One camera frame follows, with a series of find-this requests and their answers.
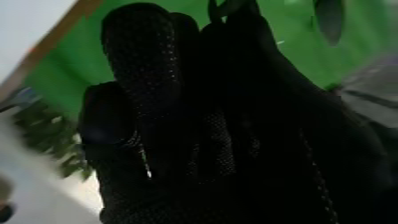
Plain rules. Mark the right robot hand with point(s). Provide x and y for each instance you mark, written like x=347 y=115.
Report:
x=237 y=133

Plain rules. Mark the bunch of green sprigs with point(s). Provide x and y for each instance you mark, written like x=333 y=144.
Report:
x=45 y=133

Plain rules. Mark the white sheet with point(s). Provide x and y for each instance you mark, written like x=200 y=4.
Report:
x=42 y=190

